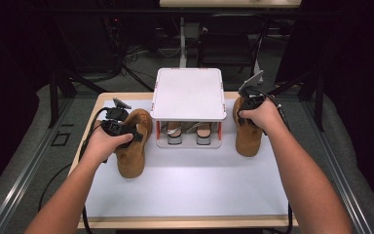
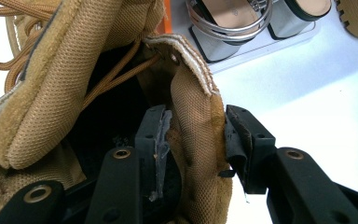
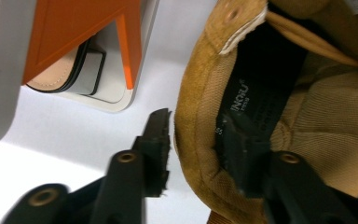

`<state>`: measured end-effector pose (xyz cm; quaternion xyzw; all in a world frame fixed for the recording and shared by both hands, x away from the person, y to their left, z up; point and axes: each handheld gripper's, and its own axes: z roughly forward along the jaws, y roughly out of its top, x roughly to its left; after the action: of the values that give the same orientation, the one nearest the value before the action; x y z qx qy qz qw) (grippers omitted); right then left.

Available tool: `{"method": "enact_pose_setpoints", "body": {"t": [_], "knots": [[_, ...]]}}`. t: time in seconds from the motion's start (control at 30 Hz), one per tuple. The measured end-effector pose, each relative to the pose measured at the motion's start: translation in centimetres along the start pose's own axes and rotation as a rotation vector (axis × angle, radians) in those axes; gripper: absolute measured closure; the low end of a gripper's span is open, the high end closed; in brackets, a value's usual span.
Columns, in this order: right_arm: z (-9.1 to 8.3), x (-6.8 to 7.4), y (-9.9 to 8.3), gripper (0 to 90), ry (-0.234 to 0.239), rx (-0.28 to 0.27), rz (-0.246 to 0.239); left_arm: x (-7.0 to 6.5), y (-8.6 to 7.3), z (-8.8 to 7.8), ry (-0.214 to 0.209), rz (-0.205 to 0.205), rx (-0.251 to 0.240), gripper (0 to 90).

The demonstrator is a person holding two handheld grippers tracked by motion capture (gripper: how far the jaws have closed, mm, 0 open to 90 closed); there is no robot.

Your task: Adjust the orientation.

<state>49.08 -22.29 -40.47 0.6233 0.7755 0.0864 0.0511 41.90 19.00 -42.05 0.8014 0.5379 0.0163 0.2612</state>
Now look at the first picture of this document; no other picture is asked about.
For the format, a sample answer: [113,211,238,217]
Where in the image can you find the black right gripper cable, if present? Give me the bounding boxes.
[256,87,295,234]

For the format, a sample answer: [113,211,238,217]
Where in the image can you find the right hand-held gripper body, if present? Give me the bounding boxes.
[237,70,268,122]

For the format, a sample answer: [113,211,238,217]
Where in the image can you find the white background desk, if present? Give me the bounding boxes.
[159,0,302,85]

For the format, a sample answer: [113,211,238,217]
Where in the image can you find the person's left hand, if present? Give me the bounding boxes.
[82,120,134,164]

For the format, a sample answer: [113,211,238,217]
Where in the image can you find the black glitter strap heeled sandal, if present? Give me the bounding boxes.
[165,121,183,145]
[188,121,212,146]

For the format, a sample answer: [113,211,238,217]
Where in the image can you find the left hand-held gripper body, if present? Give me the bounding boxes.
[100,97,134,137]

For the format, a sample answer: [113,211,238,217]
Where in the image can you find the bundle of floor cables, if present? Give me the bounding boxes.
[123,45,183,66]

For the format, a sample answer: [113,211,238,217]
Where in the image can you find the white shoe rack orange posts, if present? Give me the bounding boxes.
[149,67,227,149]

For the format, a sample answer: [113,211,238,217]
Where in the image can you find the black folding chair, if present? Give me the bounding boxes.
[197,13,270,91]

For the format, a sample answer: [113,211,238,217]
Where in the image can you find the aluminium floor rail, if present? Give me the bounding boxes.
[0,97,76,234]
[300,97,374,234]

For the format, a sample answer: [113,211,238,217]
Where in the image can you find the black metal stand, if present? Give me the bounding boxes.
[269,69,326,133]
[47,13,109,130]

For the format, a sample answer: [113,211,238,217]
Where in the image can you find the tan suede boot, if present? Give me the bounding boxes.
[114,107,154,179]
[233,96,264,158]

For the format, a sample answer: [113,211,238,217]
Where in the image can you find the person's right hand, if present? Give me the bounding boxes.
[238,98,285,135]

